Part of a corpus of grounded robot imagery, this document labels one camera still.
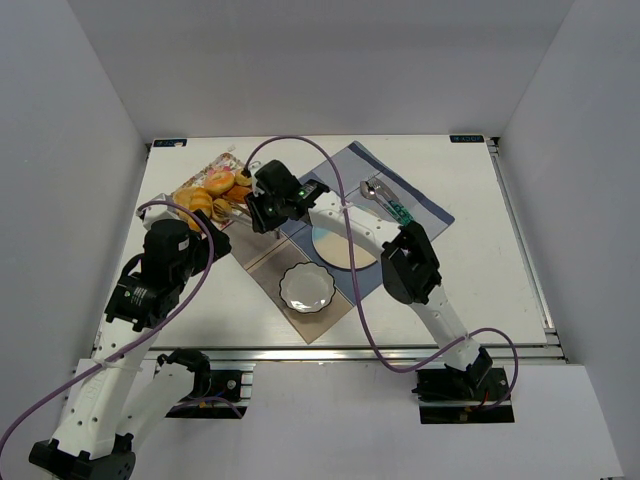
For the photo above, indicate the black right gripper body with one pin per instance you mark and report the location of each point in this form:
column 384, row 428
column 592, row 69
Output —
column 257, row 209

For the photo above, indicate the round tan muffin bread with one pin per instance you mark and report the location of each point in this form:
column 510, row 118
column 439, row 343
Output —
column 183, row 197

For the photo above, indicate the blue cream round plate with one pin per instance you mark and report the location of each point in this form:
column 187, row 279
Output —
column 332, row 248

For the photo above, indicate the striped white orange bread roll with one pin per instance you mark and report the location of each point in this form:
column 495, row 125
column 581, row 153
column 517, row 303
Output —
column 201, row 200

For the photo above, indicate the white scalloped bowl black rim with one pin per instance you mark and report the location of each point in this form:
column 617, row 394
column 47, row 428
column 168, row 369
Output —
column 307, row 288

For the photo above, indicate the spoon with teal handle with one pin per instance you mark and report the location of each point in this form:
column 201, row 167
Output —
column 369, row 192

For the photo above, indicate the floral serving tray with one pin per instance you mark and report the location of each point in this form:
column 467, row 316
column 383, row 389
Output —
column 225, row 161

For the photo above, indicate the orange donut bread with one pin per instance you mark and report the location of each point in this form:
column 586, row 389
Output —
column 218, row 182

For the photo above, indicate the yellow glazed bread bun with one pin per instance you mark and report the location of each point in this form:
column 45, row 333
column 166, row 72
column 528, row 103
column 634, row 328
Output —
column 242, row 179

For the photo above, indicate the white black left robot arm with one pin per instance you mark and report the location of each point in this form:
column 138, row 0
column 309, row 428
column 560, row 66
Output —
column 104, row 428

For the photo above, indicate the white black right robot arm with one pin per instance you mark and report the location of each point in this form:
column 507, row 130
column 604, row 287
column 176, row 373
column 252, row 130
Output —
column 409, row 265

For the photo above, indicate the blue grey patchwork placemat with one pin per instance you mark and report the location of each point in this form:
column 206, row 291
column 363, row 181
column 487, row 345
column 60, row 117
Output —
column 346, row 169

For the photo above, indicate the brown long bread loaf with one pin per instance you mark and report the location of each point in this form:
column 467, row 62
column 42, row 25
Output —
column 237, row 194

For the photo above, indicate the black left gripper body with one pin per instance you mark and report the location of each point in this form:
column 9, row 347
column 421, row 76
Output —
column 211, row 236

